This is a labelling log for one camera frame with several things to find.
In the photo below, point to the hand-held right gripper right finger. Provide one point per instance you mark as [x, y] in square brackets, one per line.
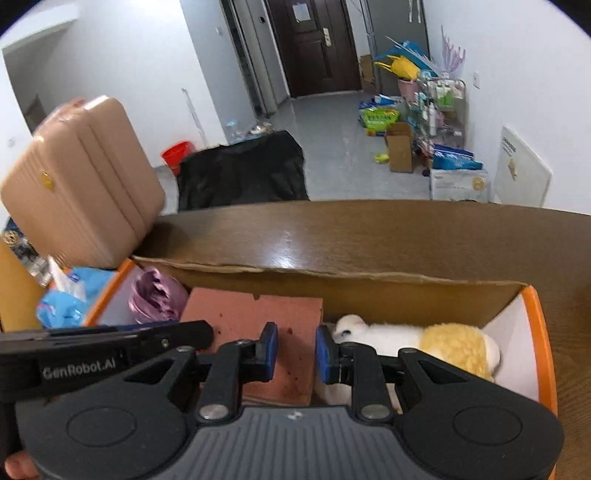
[323, 357]

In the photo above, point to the white and yellow plush toy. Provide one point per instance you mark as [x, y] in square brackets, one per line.
[452, 344]

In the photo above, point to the pink clothes hangers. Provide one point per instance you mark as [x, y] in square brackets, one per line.
[452, 53]

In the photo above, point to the dark printed packet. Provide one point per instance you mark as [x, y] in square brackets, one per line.
[21, 244]

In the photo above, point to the red-brown sponge block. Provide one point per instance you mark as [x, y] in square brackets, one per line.
[254, 314]

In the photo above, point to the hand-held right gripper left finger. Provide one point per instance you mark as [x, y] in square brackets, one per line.
[270, 353]

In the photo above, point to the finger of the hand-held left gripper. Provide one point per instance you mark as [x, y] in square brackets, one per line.
[184, 334]

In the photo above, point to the pink ribbed suitcase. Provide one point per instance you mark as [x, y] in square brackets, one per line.
[83, 184]

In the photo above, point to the person's left hand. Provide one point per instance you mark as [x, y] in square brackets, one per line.
[21, 466]

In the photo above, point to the black bag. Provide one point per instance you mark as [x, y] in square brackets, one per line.
[244, 170]

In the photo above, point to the blue tissue pack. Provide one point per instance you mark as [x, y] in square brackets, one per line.
[69, 300]

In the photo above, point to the orange-edged cardboard box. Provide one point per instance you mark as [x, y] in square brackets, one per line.
[415, 295]

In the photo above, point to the purple plastic bag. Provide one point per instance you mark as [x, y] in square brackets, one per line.
[157, 295]

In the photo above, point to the dark brown door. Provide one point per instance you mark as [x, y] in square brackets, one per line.
[314, 50]

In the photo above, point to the red bucket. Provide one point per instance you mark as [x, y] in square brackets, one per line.
[178, 154]

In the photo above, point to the white board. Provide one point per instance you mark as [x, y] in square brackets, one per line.
[521, 168]

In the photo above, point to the brown cardboard box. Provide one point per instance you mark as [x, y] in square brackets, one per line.
[399, 147]

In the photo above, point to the pile of colourful packets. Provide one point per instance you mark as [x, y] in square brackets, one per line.
[443, 161]

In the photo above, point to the grey tall cabinet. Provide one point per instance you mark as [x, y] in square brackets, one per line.
[397, 18]

